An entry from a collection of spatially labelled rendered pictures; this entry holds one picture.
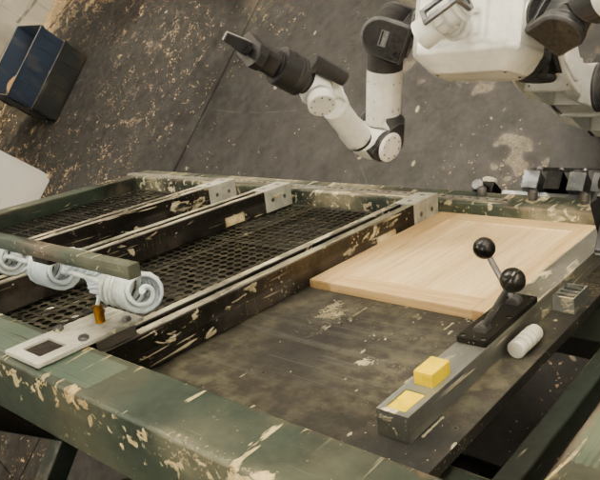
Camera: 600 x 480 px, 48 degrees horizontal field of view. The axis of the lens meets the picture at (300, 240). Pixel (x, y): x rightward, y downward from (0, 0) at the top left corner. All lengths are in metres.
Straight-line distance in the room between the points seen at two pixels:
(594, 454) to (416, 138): 2.51
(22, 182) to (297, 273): 4.00
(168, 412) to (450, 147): 2.42
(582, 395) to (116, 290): 0.72
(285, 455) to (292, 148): 2.97
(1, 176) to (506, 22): 4.20
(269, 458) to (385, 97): 1.15
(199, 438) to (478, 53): 1.04
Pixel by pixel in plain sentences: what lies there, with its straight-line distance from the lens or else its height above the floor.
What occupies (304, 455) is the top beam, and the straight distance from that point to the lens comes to 0.74.
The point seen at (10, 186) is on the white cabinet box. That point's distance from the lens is 5.24.
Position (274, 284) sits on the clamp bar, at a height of 1.44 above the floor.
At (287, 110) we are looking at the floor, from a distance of 3.80.
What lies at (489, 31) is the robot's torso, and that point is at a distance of 1.53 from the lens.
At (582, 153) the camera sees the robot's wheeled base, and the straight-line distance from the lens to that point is 2.67.
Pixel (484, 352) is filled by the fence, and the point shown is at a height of 1.48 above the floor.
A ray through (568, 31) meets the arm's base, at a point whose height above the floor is 1.33.
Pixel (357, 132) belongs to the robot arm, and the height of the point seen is 1.24.
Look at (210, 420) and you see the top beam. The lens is 0.83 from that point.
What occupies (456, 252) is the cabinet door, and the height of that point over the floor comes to 1.12.
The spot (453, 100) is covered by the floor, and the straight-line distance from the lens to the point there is 3.23.
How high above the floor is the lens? 2.45
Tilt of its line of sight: 47 degrees down
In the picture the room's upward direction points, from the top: 58 degrees counter-clockwise
